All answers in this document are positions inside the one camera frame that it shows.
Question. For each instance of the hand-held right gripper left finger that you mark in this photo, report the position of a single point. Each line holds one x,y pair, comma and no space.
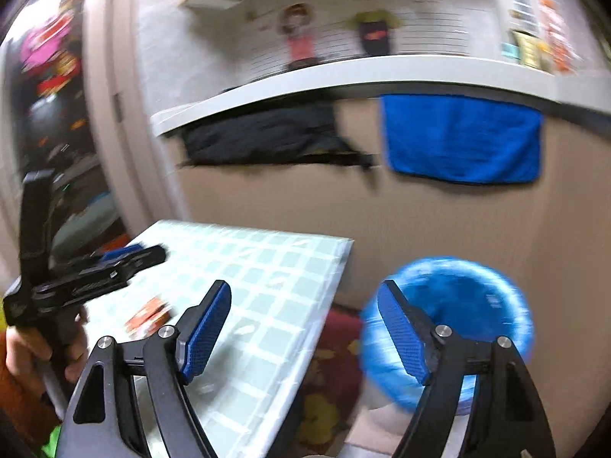
205,334

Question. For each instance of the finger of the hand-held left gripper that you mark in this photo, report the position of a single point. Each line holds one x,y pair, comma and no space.
121,253
138,263

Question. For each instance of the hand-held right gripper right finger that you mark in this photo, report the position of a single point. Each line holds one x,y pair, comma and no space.
405,334

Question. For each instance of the bin with blue bag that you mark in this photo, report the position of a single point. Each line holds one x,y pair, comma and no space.
477,296

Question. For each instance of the person's left forearm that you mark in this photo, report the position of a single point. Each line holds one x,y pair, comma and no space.
21,400

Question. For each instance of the person's left hand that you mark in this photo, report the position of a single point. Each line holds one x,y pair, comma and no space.
19,346

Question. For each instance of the small orange packet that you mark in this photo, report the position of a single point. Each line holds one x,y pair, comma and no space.
150,315

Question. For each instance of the red flowered floor mat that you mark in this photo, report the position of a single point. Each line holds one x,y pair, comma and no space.
329,391

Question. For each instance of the dark glass door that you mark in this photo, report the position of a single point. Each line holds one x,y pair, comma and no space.
57,129

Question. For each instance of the beige cabinet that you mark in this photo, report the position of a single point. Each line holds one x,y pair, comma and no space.
286,200

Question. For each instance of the black cloth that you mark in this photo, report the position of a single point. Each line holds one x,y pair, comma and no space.
262,138

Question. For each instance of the group of colourful window stickers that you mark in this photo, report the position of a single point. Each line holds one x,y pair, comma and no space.
52,52

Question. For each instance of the blue towel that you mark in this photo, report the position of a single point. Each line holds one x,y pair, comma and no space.
458,138

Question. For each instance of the white counter ledge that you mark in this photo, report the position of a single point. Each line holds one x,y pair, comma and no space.
334,78

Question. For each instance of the wall poster with figures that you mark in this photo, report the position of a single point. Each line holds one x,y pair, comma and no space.
429,33

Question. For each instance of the colourful wall cards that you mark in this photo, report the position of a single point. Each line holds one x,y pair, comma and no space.
539,33

